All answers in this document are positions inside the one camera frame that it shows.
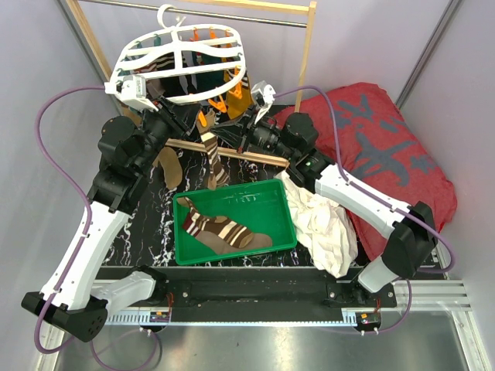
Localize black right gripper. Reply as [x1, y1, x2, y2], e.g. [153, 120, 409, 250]
[210, 104, 297, 162]

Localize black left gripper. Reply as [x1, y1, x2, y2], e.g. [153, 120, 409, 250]
[135, 94, 203, 175]

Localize tan brown sock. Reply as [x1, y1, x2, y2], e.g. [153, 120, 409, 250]
[153, 146, 183, 189]

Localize orange clip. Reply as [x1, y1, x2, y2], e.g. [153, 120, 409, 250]
[197, 111, 207, 128]

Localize brown white striped sock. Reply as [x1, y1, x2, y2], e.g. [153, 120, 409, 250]
[196, 108, 230, 190]

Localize white round clip hanger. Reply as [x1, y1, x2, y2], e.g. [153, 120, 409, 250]
[104, 4, 247, 104]

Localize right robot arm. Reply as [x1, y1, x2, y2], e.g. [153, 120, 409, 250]
[231, 113, 438, 307]

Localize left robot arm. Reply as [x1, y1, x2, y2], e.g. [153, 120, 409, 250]
[21, 98, 201, 342]

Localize yellow socks with striped cuffs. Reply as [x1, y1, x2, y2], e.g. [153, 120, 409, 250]
[226, 73, 253, 119]

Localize dark green socks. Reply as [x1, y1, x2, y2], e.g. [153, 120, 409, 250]
[183, 51, 224, 94]

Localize brown striped socks in tray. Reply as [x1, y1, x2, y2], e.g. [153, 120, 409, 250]
[178, 197, 273, 255]

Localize green plastic tray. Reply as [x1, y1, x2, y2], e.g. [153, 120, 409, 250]
[173, 179, 297, 266]

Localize red pillow with blue pattern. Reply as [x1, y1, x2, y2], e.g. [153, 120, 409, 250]
[278, 81, 458, 264]

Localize white crumpled cloth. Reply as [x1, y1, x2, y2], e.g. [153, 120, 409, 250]
[275, 171, 358, 278]

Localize metal hanging rod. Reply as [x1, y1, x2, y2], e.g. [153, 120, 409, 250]
[83, 0, 307, 29]

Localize wooden clothes rack frame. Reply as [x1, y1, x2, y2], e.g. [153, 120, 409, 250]
[59, 1, 317, 168]

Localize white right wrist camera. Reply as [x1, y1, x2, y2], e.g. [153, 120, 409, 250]
[251, 80, 276, 109]

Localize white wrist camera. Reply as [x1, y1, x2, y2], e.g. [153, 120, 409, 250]
[117, 75, 158, 111]
[251, 80, 276, 109]

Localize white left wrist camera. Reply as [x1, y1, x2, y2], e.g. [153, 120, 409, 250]
[117, 75, 158, 111]

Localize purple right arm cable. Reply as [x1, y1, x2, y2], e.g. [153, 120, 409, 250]
[270, 84, 457, 335]

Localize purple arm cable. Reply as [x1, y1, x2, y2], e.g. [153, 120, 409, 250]
[270, 84, 457, 335]
[33, 84, 160, 371]

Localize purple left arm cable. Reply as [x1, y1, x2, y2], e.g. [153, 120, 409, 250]
[33, 84, 160, 371]

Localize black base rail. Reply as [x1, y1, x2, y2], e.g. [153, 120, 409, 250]
[108, 267, 397, 327]

